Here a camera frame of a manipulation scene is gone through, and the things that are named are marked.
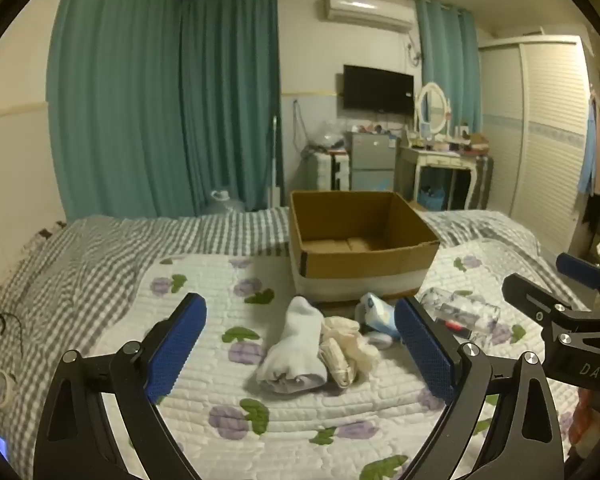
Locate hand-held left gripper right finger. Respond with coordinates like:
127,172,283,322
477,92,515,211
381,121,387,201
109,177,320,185
394,296,566,480

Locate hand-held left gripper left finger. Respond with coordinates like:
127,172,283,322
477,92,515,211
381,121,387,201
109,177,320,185
32,292,208,480

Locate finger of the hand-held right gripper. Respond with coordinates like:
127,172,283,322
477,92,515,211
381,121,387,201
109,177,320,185
501,272,582,342
556,252,600,311

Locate clear plastic package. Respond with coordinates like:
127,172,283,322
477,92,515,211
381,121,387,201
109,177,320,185
420,287,501,348

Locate blue white tissue packet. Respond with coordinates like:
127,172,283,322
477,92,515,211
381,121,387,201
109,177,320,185
355,292,406,348

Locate cream socks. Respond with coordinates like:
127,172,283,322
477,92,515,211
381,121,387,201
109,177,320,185
320,316,381,387

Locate cardboard box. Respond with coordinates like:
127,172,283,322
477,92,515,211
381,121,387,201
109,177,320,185
287,190,441,303

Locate white socks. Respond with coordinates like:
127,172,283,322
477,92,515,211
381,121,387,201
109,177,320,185
256,296,327,393

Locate hanging clothes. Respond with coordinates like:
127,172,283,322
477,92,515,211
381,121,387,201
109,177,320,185
577,87,600,213

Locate grey gingham bedsheet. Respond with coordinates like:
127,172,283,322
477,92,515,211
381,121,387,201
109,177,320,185
0,207,546,480

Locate dark suitcase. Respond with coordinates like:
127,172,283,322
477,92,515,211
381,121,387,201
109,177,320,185
472,155,494,208

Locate white louvred wardrobe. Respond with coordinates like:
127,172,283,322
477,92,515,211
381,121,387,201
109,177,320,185
479,35,597,256

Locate floral white quilt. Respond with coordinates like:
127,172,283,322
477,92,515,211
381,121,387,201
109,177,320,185
90,240,591,480

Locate blue basket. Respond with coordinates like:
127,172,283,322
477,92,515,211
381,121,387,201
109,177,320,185
417,187,448,211

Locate clear water jug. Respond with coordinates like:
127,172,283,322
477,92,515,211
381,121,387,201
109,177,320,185
207,190,246,217

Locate small box on dresser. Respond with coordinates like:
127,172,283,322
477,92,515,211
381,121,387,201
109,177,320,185
467,132,491,156

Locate white dressing table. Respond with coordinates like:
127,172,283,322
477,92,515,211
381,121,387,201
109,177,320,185
397,144,486,211

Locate grey mini fridge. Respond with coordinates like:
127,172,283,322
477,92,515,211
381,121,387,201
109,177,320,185
345,131,396,192

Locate white suitcase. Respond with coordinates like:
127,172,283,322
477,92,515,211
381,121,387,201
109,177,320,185
314,152,351,192

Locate oval white vanity mirror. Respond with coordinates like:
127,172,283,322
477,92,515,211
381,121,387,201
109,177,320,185
415,82,452,137

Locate clear plastic bag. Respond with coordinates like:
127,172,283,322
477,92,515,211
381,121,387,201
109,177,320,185
307,120,348,151

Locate teal curtain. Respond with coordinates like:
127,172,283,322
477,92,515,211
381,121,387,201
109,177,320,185
180,0,282,212
414,0,482,136
47,0,183,222

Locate white air conditioner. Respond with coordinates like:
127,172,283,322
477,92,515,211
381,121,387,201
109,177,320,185
322,0,416,34

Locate black wall television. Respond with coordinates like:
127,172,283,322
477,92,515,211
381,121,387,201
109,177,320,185
342,64,415,115

